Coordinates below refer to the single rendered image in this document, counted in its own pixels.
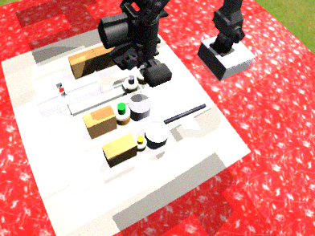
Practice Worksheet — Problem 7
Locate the dark grey rod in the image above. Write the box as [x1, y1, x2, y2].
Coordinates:
[163, 104, 206, 124]

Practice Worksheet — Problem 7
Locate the tan rectangular box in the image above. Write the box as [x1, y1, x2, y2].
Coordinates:
[101, 133, 137, 168]

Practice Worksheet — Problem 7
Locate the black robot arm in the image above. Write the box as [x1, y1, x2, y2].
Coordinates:
[97, 0, 246, 71]

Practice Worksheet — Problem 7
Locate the small jar with yellow lid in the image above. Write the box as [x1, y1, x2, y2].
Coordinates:
[134, 136, 146, 153]

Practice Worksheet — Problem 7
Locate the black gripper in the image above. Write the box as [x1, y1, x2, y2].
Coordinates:
[132, 37, 173, 87]

